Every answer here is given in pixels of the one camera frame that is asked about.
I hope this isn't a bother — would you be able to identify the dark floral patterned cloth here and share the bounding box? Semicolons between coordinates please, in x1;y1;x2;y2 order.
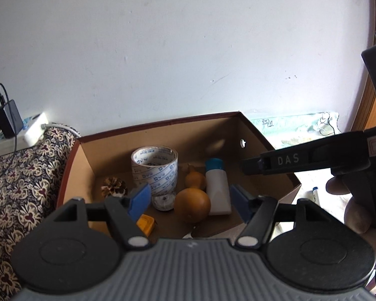
0;125;82;301

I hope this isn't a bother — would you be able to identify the pine cone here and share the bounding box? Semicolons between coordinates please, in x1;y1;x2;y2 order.
101;176;128;198

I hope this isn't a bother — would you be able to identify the small round white tin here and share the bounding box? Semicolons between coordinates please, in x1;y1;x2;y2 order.
152;194;177;211

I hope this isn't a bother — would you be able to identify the white cable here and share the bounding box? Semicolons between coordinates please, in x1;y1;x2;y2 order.
42;122;82;137

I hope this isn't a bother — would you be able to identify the white bottle with blue cap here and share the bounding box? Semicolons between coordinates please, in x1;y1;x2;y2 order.
205;158;233;216

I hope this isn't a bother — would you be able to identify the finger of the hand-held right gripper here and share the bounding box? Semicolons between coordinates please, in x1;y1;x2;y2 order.
241;131;368;177

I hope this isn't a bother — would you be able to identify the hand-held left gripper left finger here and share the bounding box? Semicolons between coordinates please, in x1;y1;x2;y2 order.
48;183;152;249

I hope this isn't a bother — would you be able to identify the printed white tape roll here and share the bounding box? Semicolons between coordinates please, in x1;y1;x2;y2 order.
131;146;179;197

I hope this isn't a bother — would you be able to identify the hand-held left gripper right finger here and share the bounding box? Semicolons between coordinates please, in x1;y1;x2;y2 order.
229;184;345;248

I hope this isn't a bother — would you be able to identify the black charger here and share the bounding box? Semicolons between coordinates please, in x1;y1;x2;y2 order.
0;100;24;139

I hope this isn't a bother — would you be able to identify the orange gourd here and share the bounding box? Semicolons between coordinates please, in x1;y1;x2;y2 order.
174;166;212;224

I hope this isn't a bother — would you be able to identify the person's right hand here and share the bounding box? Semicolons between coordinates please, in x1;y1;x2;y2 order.
326;176;376;255

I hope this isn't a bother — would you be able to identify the brown cardboard shoe box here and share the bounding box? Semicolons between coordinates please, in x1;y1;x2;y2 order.
56;111;302;239

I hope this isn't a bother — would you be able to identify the pale green printed blanket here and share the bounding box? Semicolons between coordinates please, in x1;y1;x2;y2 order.
247;111;371;245

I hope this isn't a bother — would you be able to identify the white power strip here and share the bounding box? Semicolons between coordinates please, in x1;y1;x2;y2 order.
0;112;49;158

